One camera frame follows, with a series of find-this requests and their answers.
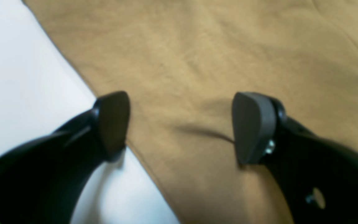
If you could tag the brown t-shirt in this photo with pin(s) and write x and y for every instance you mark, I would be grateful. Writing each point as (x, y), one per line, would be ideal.
(182, 61)

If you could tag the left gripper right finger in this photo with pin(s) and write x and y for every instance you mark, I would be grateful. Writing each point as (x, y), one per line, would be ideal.
(318, 177)

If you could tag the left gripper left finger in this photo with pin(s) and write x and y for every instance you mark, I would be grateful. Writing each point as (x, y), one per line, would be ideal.
(42, 180)

